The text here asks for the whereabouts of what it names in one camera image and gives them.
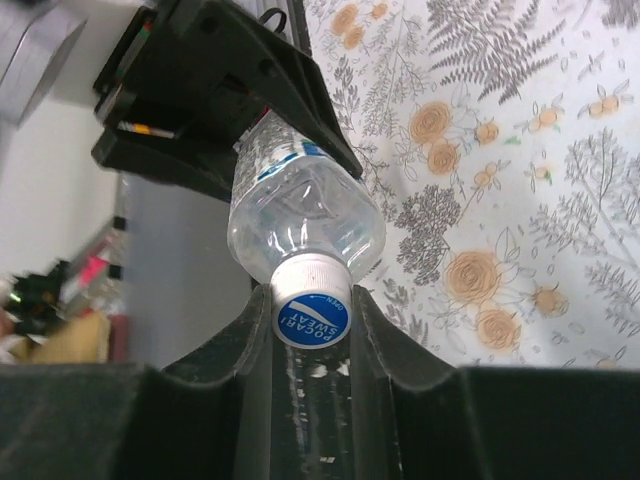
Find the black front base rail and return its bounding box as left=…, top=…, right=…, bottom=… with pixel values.
left=269, top=342, right=403, bottom=479

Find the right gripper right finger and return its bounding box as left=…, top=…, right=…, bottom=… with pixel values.
left=350, top=287, right=639, bottom=479

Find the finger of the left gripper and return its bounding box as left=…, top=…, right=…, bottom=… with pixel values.
left=91, top=129, right=237, bottom=203
left=164, top=1, right=363, bottom=179

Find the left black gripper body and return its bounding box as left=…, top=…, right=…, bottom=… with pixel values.
left=94, top=1, right=270, bottom=140

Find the floral tablecloth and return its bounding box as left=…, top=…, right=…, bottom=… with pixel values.
left=304, top=0, right=639, bottom=369

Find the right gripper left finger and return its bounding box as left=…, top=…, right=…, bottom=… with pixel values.
left=1, top=286, right=272, bottom=479

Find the clear bottle blue label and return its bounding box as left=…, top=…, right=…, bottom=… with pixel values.
left=227, top=112, right=386, bottom=283

